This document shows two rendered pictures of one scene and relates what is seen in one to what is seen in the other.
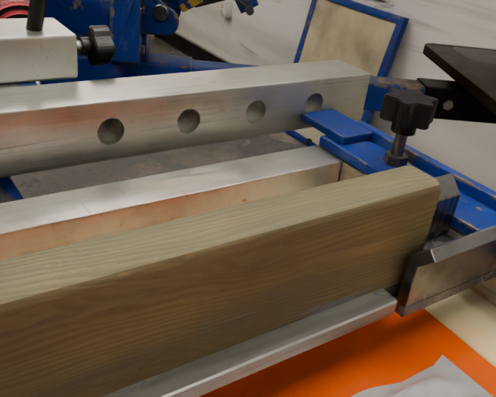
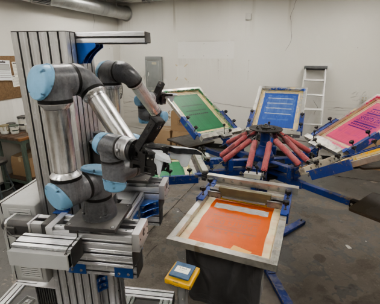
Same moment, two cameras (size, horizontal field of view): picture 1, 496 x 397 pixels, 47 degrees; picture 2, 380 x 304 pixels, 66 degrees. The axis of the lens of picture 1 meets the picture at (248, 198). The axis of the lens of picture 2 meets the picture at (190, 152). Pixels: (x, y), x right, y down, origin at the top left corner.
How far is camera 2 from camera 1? 186 cm
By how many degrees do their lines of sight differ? 55
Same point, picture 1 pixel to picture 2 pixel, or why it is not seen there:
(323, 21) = not seen: outside the picture
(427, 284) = (269, 204)
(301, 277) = (255, 197)
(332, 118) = not seen: hidden behind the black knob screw
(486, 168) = not seen: outside the picture
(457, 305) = (277, 211)
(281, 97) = (282, 187)
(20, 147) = (250, 184)
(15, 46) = (253, 175)
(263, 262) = (251, 194)
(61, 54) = (258, 177)
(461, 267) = (274, 205)
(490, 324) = (277, 213)
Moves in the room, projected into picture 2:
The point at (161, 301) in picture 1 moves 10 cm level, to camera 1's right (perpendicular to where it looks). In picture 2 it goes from (243, 193) to (254, 199)
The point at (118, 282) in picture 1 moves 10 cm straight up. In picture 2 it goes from (241, 191) to (242, 177)
